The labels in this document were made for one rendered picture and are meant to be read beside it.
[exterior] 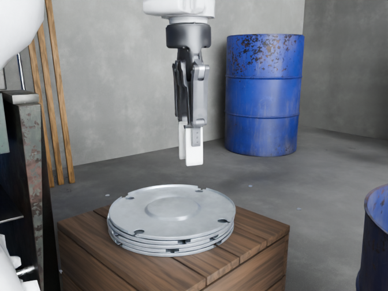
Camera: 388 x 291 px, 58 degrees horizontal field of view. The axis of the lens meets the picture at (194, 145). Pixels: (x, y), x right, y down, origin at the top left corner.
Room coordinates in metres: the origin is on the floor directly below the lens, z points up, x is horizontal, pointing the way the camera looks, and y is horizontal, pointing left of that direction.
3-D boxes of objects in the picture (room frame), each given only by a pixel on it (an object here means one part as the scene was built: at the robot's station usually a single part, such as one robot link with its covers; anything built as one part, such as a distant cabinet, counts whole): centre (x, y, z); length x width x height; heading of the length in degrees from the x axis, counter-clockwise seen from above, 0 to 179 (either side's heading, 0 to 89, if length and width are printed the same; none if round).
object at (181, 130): (0.63, 0.01, 0.58); 0.03 x 0.01 x 0.07; 108
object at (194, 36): (0.61, 0.01, 0.74); 0.08 x 0.07 x 0.09; 18
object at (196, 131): (0.58, -0.01, 0.61); 0.03 x 0.01 x 0.05; 18
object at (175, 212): (0.76, 0.05, 0.39); 0.29 x 0.29 x 0.01
